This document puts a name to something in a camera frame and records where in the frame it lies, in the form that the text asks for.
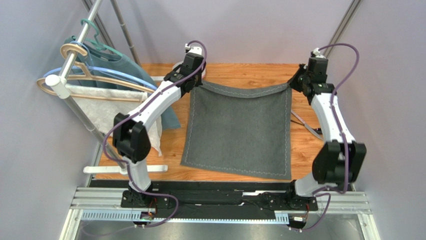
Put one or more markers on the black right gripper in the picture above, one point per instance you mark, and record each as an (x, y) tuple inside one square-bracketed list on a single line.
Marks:
[(296, 81)]

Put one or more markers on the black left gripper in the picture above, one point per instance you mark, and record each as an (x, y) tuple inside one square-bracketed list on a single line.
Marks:
[(198, 83)]

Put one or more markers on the grey cloth napkin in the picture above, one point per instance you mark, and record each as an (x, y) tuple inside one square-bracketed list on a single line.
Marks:
[(240, 131)]

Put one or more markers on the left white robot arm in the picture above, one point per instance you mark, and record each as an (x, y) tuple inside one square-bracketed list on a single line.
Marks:
[(130, 131)]

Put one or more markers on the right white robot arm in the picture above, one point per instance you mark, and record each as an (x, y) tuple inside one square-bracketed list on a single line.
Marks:
[(339, 161)]

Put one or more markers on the white mesh cap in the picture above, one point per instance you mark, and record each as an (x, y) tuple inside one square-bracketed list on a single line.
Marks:
[(203, 71)]

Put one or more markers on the teal shirt on hanger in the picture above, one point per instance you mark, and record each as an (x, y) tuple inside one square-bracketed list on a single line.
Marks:
[(125, 65)]

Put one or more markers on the green hanger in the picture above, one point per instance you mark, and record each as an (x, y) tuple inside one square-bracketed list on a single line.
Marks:
[(96, 42)]

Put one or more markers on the white towel on hanger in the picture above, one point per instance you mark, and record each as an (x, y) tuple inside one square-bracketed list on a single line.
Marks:
[(101, 105)]

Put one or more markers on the light blue hanger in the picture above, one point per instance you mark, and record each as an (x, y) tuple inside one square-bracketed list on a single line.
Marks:
[(101, 74)]

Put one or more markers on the white clothes rack base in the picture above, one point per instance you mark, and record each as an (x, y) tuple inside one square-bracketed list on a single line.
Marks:
[(94, 170)]

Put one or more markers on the black mounting rail plate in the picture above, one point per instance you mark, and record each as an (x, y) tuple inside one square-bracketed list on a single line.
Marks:
[(218, 201)]

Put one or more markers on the aluminium frame rail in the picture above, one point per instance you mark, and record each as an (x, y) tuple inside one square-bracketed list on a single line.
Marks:
[(95, 205)]

